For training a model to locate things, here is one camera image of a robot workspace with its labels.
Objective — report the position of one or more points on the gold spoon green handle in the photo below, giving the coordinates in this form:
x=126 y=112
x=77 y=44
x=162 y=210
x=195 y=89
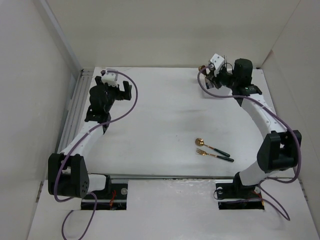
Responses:
x=200 y=142

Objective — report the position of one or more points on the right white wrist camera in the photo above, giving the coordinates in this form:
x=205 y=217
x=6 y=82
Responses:
x=216 y=62

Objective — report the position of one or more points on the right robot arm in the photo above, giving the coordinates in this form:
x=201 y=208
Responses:
x=281 y=147

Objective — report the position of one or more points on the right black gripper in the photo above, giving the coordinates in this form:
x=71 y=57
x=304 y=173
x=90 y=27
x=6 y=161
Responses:
x=214 y=78

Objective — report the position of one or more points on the aluminium rail frame left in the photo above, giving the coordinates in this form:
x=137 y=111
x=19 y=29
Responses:
x=74 y=108

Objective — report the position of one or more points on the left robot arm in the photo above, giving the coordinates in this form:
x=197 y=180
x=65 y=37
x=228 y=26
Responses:
x=67 y=172

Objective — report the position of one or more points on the brown wooden spoon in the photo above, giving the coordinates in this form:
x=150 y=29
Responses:
x=201 y=67

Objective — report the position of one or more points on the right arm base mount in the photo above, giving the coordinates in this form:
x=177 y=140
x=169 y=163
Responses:
x=231 y=198

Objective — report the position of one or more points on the gold fork green handle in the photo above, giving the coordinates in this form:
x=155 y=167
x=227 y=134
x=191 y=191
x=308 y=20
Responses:
x=204 y=153

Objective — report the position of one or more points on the white three-slot utensil container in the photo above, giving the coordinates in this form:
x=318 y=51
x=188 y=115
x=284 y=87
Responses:
x=210 y=86

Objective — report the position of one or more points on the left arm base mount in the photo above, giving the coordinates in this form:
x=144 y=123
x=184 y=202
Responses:
x=113 y=197

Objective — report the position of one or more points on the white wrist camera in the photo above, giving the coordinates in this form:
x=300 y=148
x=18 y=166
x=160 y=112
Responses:
x=216 y=62
x=109 y=78

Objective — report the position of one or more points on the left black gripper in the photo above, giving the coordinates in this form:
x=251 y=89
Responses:
x=121 y=95

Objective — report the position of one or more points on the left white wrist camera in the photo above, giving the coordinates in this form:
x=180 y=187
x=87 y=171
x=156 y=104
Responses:
x=109 y=78

